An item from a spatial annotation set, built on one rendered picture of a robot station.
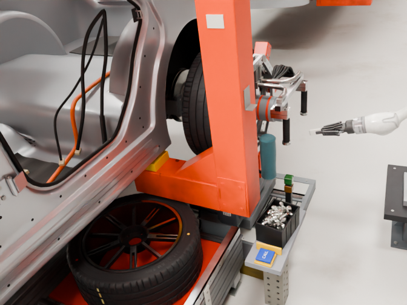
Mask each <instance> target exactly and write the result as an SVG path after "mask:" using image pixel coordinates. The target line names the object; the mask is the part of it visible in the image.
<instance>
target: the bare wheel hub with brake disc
mask: <svg viewBox="0 0 407 305"><path fill-rule="evenodd" d="M188 72H189V70H186V69H183V70H180V71H179V72H178V73H177V74H176V75H175V77H174V79H173V82H172V84H171V89H170V100H174V99H173V98H174V97H175V96H176V95H177V94H181V95H182V97H183V92H184V87H185V81H186V78H187V74H188ZM173 116H174V117H175V118H176V119H177V120H181V121H182V116H181V117H177V116H176V115H173Z"/></svg>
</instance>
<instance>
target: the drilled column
mask: <svg viewBox="0 0 407 305"><path fill-rule="evenodd" d="M263 280H264V292H265V304H269V305H278V304H279V305H285V303H286V300H287V298H288V295H289V272H288V259H287V262H286V264H285V267H284V269H283V272H282V274H281V276H278V275H275V274H271V273H268V272H265V271H264V272H263ZM269 301H270V302H269Z"/></svg>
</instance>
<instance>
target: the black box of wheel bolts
mask: <svg viewBox="0 0 407 305"><path fill-rule="evenodd" d="M299 215H300V206H297V205H294V204H291V203H287V202H284V201H281V200H278V199H275V198H274V199H273V200H272V201H271V203H270V204H269V205H268V206H267V207H266V209H265V210H264V211H263V212H262V213H261V215H260V216H259V218H258V219H257V220H256V221H255V222H254V224H255V226H256V240H257V241H260V242H262V243H265V244H268V245H272V246H276V247H278V248H282V249H283V248H284V247H285V245H286V244H287V242H288V240H289V239H290V238H291V236H292V235H293V233H294V231H295V230H296V229H297V227H298V225H299Z"/></svg>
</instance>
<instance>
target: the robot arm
mask: <svg viewBox="0 0 407 305"><path fill-rule="evenodd" d="M406 118H407V106H406V107H404V108H402V109H401V110H398V111H395V112H392V111H388V112H381V113H374V114H370V115H368V116H362V117H356V118H354V120H346V122H345V123H342V121H339V122H336V123H332V124H329V125H325V126H323V128H318V129H313V130H309V134H310V136H312V135H317V134H323V136H340V134H341V133H347V134H354V133H356V134H366V133H373V134H377V135H380V136H385V135H388V134H389V133H392V132H393V131H394V130H396V129H397V128H398V127H399V126H400V123H401V122H402V121H403V120H405V119H406Z"/></svg>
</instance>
